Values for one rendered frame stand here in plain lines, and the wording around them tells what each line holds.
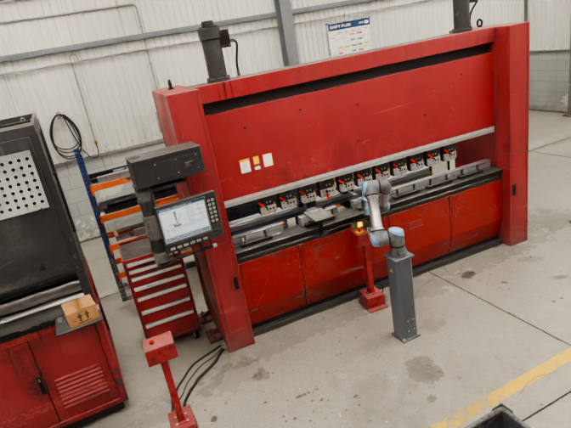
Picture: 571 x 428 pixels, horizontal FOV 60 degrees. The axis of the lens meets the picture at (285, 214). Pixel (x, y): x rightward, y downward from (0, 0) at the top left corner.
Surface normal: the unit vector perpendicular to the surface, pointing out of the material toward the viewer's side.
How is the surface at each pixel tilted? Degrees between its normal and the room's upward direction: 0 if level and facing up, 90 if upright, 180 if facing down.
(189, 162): 90
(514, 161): 90
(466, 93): 90
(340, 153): 90
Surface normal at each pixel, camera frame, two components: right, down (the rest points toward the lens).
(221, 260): 0.37, 0.27
